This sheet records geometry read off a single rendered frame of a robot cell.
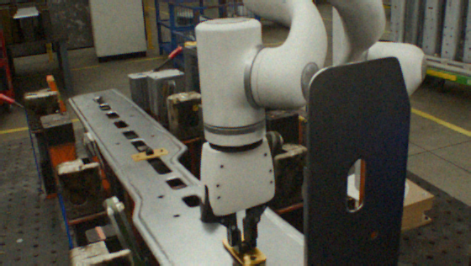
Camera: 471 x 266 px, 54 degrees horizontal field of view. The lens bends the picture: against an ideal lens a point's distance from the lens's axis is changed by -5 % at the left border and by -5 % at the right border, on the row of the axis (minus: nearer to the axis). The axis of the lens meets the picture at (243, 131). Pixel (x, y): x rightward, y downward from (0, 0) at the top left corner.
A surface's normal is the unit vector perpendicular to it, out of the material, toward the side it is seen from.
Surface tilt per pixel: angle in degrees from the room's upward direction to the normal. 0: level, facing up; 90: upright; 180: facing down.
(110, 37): 90
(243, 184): 92
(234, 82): 88
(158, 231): 0
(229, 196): 93
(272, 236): 0
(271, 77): 73
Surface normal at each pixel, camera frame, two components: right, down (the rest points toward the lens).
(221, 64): -0.29, 0.33
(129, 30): 0.36, 0.30
